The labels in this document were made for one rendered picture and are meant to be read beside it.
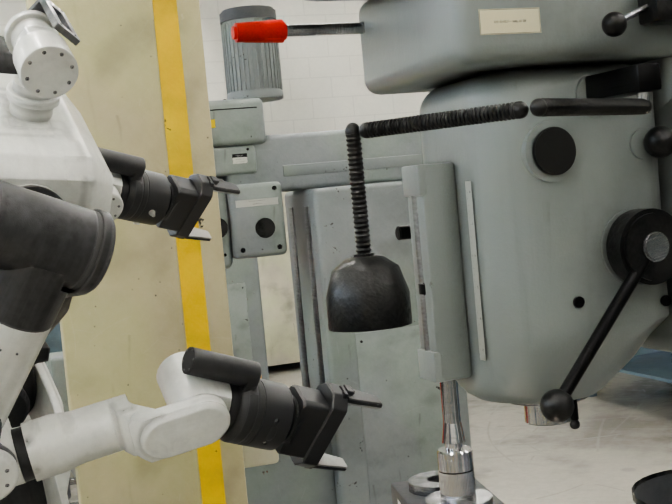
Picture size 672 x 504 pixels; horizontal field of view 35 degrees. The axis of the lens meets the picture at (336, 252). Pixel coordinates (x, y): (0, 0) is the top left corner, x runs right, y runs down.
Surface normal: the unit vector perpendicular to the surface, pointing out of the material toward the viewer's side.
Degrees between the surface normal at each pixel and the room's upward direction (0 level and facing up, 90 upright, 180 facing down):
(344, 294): 72
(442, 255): 90
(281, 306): 90
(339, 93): 90
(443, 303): 90
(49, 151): 34
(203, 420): 117
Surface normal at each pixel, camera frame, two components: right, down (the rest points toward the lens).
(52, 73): 0.41, 0.56
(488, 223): -0.67, 0.10
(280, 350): 0.33, 0.02
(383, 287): 0.29, -0.29
